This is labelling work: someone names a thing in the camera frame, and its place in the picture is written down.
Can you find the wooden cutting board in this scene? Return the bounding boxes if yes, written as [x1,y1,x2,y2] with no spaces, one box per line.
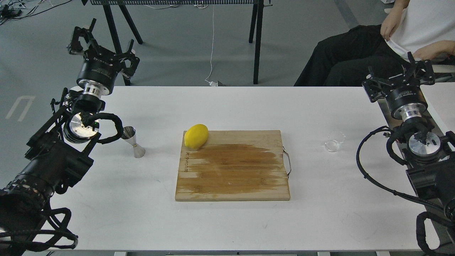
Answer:
[175,130,290,202]

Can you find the small clear glass cup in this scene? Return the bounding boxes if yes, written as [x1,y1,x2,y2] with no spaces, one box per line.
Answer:
[324,130,346,153]

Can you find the yellow lemon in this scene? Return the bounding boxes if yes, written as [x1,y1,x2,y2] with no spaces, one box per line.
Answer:
[184,124,209,150]

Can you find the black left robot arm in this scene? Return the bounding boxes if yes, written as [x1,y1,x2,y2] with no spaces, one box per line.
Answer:
[0,19,140,256]

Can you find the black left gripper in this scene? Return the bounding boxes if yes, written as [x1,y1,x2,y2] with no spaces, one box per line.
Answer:
[68,18,140,97]

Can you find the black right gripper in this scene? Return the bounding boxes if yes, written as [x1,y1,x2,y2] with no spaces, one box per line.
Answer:
[362,52,435,120]

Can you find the black cables on floor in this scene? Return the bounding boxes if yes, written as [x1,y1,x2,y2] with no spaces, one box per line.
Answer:
[0,0,71,25]

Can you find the black metal table frame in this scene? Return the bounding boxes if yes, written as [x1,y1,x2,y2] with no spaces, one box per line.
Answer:
[81,0,273,86]

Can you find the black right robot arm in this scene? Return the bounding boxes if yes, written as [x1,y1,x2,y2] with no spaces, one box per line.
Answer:
[356,52,455,256]

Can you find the white cable on floor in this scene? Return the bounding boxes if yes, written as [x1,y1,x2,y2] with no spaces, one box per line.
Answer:
[204,5,226,87]

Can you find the seated person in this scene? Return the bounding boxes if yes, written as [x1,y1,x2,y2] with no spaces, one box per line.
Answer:
[294,0,455,86]

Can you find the steel double jigger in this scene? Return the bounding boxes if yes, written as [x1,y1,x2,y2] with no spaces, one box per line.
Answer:
[121,126,146,159]

